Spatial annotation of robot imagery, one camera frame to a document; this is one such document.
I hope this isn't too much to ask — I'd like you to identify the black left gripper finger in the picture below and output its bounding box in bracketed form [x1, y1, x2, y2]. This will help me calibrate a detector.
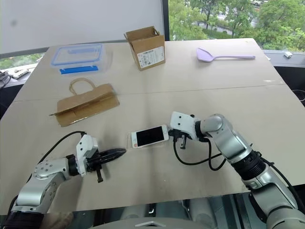
[101, 153, 122, 164]
[99, 147, 127, 157]

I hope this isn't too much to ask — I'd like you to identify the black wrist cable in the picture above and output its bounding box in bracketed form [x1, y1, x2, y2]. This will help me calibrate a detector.
[37, 130, 87, 166]
[173, 137, 230, 172]

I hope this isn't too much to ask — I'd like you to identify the white smartphone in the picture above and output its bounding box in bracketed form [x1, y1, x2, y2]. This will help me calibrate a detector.
[129, 124, 170, 149]

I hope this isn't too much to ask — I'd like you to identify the white power strip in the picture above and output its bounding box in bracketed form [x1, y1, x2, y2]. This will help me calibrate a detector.
[11, 68, 30, 80]

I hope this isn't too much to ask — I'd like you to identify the clear container with blue lid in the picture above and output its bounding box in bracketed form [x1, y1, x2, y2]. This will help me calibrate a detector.
[50, 43, 107, 76]

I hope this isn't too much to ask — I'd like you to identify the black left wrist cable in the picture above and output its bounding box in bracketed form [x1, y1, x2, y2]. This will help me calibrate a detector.
[37, 130, 87, 166]

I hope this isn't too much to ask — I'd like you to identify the open cardboard box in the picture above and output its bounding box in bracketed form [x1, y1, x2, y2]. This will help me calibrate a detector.
[123, 26, 166, 72]

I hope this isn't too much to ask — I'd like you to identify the grey rounded shape under table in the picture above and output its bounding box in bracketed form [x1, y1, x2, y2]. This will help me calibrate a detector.
[190, 197, 223, 220]

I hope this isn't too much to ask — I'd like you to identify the black cable bundle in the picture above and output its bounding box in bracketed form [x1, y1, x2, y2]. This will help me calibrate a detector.
[0, 70, 12, 89]

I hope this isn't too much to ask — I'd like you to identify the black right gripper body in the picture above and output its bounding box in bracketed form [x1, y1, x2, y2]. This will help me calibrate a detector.
[173, 133, 192, 150]

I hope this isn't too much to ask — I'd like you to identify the grey robot torso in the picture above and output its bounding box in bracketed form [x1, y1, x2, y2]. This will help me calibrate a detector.
[92, 215, 215, 229]

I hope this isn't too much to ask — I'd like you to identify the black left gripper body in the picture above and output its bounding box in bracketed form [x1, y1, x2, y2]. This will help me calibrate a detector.
[85, 149, 105, 184]

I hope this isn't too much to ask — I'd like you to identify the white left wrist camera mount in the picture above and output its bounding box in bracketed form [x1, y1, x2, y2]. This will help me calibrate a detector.
[76, 134, 99, 177]

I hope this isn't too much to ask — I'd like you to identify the white roller blind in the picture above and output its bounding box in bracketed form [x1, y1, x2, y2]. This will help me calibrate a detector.
[0, 0, 164, 55]

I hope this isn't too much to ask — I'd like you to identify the purple plastic spatula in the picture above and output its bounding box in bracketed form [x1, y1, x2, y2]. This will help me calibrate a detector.
[195, 46, 256, 63]

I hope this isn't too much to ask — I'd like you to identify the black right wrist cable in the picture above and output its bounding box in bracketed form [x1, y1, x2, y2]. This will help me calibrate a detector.
[173, 137, 230, 172]

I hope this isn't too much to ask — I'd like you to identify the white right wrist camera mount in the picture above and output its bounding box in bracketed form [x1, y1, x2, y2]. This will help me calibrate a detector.
[169, 111, 197, 140]

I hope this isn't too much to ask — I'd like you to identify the brown paper bag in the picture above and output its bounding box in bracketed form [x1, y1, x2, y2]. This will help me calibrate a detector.
[49, 78, 121, 128]

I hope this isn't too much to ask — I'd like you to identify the black window frame post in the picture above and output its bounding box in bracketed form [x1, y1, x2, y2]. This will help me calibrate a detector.
[161, 0, 170, 42]

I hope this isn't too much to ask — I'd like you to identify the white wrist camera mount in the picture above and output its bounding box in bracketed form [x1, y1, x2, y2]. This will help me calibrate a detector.
[169, 111, 197, 140]
[76, 134, 99, 177]

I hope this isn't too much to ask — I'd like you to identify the black right shoulder cable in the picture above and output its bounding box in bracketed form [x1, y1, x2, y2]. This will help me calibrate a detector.
[252, 147, 300, 206]

